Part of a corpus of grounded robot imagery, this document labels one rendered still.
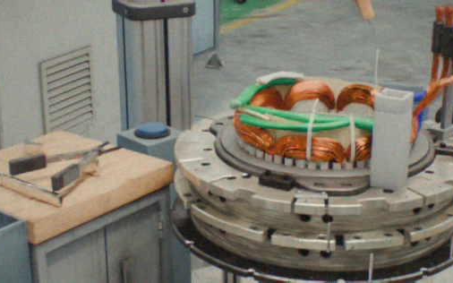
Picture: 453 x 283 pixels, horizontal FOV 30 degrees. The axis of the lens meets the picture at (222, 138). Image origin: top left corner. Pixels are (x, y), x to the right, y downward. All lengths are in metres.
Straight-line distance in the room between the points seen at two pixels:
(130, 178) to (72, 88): 2.49
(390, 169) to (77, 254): 0.33
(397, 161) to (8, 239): 0.37
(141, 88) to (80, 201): 0.47
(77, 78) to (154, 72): 2.12
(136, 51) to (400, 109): 0.60
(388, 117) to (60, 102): 2.65
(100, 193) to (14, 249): 0.11
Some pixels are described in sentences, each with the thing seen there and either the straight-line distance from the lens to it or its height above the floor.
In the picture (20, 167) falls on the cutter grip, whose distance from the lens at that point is 0.89.
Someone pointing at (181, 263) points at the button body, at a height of 0.84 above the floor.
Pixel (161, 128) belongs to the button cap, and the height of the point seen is 1.04.
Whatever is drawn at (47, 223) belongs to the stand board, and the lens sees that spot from 0.82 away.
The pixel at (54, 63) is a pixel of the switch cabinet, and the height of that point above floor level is 0.62.
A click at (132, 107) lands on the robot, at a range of 1.32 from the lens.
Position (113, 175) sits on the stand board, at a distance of 0.91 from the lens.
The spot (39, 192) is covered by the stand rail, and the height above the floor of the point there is 1.08.
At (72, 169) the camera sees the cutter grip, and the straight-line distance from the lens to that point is 0.85.
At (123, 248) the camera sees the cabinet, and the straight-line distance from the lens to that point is 0.93.
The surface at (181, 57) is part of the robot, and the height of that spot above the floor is 1.09.
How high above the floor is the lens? 1.40
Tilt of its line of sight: 19 degrees down
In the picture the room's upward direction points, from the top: straight up
